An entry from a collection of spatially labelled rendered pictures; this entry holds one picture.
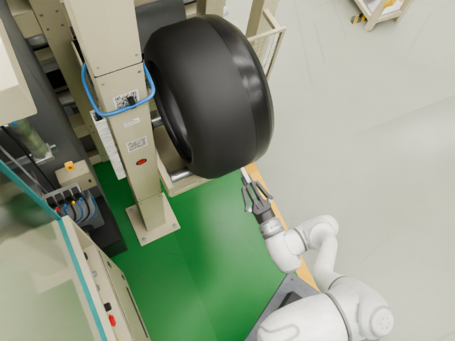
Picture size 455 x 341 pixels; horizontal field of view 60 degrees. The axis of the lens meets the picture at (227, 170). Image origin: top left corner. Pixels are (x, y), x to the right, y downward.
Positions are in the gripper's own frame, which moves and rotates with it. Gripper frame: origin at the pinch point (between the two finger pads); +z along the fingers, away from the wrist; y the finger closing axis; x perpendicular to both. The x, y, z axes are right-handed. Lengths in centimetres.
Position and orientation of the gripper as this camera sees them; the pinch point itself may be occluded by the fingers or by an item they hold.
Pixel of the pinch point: (244, 175)
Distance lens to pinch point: 158.9
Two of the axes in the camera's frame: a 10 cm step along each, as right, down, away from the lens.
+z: -4.4, -8.8, 1.7
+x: -1.6, 2.6, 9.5
